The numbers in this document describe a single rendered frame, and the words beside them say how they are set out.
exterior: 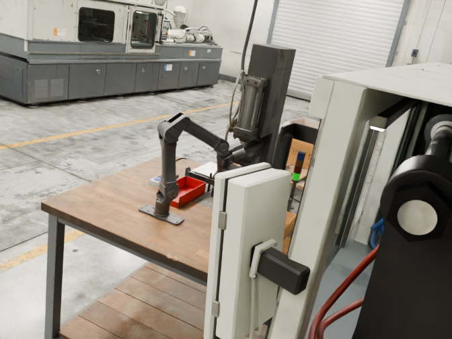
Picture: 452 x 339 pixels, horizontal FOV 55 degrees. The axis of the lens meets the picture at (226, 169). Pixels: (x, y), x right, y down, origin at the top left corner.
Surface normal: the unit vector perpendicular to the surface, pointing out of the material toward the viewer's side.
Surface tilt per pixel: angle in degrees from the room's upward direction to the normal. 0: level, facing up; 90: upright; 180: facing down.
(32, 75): 90
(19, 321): 0
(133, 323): 0
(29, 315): 0
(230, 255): 90
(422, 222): 90
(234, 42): 90
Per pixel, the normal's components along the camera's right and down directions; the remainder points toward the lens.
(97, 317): 0.17, -0.93
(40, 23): 0.86, 0.30
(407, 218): -0.48, 0.22
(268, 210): 0.76, 0.22
